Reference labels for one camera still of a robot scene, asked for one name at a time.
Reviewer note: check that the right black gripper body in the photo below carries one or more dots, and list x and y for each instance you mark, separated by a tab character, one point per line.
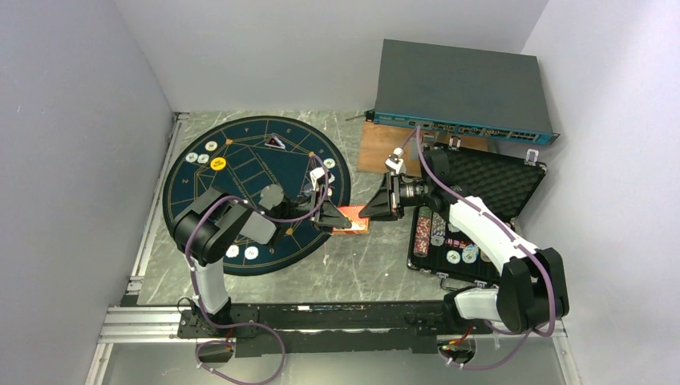
408	194

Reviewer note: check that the blue grey chip roll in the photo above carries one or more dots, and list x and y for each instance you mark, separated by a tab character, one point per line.
438	230

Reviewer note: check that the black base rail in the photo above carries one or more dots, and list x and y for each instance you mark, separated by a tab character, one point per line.
330	327

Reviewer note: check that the grey network switch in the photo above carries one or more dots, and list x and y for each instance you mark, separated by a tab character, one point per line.
462	91

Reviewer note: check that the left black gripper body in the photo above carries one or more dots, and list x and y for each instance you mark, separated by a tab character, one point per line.
301	207

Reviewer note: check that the red chip roll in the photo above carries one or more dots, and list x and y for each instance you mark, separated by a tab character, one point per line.
422	236

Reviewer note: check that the light blue chip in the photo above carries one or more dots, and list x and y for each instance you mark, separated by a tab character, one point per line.
251	253

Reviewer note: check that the round dark blue poker mat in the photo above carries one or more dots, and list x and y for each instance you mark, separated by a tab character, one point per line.
251	166

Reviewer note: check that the wooden board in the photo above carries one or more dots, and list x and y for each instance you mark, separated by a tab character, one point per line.
379	141

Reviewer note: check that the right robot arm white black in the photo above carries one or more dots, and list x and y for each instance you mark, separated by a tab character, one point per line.
531	294

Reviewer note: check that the yellow round blind button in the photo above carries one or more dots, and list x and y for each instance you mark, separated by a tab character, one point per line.
218	163

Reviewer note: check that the red playing card box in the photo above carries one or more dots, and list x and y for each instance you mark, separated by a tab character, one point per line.
358	226

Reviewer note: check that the black poker chip case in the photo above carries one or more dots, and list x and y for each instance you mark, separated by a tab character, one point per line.
504	183

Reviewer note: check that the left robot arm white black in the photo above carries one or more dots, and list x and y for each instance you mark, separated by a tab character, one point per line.
206	229

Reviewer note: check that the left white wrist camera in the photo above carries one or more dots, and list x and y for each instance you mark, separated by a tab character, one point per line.
319	177

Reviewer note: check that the aluminium frame rail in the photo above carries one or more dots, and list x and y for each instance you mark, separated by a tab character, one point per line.
127	288

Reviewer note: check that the triangular red black marker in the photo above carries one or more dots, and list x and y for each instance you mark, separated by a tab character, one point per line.
274	141

